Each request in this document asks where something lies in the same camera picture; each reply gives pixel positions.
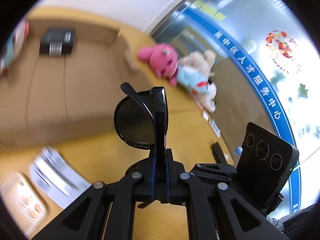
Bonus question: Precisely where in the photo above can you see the black sunglasses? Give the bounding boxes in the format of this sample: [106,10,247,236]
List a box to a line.
[114,82,169,209]

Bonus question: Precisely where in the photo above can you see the black UGREEN product box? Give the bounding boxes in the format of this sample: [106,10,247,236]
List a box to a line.
[39,28,76,56]

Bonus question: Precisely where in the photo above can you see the light blue phone stand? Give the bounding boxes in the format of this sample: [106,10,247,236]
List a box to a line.
[29,146,91,209]

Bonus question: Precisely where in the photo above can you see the cream phone case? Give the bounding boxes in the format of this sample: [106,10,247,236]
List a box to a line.
[1,172,47,237]

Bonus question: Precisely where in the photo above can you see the light blue plush toy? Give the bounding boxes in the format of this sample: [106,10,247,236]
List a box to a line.
[176,66,209,95]

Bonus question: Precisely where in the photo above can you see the beige plush dog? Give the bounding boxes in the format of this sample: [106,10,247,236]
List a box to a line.
[176,50,217,113]

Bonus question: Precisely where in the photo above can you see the pink plush toy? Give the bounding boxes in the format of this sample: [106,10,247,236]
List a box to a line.
[137,43,178,86]

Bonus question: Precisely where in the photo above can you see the large cardboard box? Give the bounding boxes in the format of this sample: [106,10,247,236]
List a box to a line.
[1,19,151,151]

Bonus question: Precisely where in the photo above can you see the teal and pink plush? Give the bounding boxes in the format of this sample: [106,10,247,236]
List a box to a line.
[1,17,29,78]

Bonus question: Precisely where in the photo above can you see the black camera box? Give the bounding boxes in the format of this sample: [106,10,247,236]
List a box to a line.
[236,122,299,216]

